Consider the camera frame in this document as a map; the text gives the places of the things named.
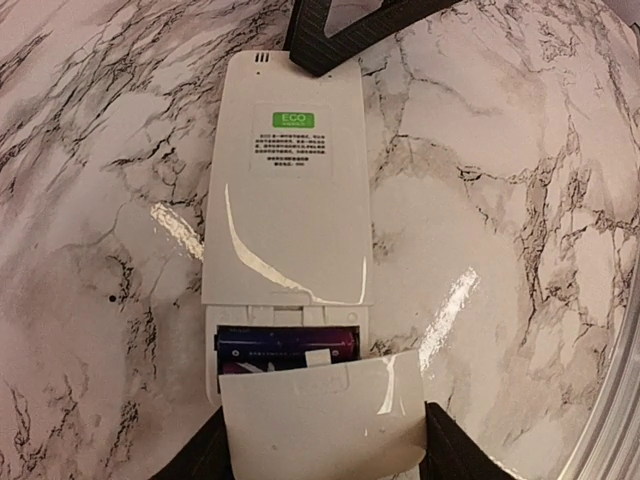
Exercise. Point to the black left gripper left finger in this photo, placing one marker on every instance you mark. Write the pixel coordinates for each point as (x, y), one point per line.
(206, 455)

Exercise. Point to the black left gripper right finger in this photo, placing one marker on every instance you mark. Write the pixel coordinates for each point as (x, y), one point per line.
(451, 454)

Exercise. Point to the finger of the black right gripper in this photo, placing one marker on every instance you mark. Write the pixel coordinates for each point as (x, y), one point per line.
(311, 48)

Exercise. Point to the white battery cover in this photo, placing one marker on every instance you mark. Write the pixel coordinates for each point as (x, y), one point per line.
(364, 419)

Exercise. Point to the white remote control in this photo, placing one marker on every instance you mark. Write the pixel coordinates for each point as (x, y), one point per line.
(288, 238)

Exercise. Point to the aluminium front table rail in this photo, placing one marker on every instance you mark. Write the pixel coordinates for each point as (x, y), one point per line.
(609, 445)

